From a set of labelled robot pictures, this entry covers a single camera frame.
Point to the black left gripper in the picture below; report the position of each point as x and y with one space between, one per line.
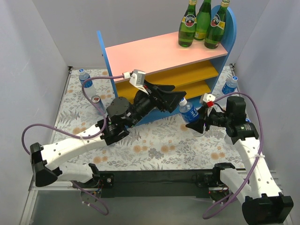
157 99

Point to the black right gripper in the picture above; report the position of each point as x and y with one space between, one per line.
206 123

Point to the green Perrier bottle yellow label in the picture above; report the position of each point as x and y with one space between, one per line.
187 27

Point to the green Perrier bottle red label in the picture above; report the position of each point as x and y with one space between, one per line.
216 29

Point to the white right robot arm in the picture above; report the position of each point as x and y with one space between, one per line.
262 201

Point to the blue wooden shelf unit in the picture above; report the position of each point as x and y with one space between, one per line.
193 69

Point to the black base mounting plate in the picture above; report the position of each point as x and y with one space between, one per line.
150 183

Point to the red bull can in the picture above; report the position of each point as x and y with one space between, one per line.
98 102

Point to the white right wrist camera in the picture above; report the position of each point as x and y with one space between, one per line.
207 99

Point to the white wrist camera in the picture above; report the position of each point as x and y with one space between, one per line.
136 78
207 99

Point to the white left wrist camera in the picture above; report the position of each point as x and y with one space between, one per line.
136 78

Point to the aluminium frame rail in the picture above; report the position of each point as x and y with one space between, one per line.
28 213

